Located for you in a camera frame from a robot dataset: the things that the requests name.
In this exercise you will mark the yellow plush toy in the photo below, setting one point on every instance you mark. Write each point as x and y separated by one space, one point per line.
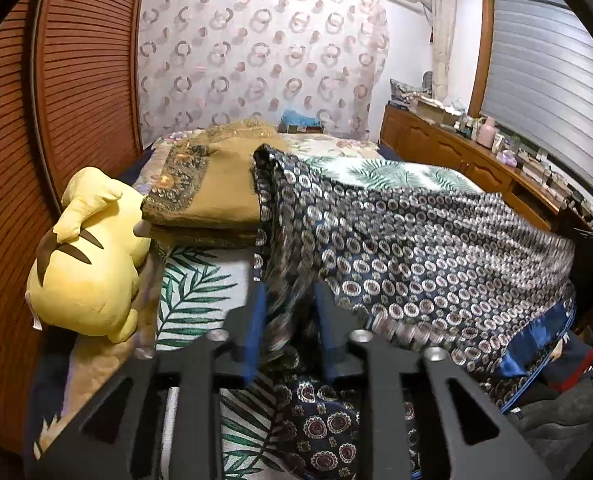
91 280

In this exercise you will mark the small desk fan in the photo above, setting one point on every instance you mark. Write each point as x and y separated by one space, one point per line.
428 80

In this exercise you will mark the box with blue bag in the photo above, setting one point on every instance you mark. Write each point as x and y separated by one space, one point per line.
299 120

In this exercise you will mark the wooden sideboard cabinet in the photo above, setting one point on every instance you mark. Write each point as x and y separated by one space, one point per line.
441 150

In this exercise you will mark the cardboard box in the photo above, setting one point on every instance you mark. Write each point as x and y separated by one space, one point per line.
429 110

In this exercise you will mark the circle-print sheer curtain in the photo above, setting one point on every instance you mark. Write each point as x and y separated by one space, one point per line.
256 60

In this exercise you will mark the navy circle-print satin robe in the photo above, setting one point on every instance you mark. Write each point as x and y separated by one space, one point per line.
401 240

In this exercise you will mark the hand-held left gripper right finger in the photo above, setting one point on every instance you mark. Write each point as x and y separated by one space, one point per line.
322 330

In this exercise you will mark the beige tied window curtain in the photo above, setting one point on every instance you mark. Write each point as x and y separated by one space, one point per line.
441 35

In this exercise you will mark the pink thermos jug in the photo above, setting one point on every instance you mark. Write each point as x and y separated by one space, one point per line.
486 132

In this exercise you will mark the olive gold-embroidered folded garment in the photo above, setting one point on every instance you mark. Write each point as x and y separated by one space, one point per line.
221 185

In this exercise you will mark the wooden louvered wardrobe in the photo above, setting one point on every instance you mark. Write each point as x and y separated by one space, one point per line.
76 85

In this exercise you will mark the grey window blind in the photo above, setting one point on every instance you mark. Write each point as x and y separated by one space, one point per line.
551 75

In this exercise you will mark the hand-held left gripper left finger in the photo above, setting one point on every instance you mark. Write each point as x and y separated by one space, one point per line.
256 330

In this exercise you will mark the person's dark clothing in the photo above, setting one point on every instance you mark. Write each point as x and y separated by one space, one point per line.
566 410

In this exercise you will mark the pink tissue pack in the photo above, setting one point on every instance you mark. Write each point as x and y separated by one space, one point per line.
506 158

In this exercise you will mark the folded patterned cloths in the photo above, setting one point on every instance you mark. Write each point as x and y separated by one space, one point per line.
401 91

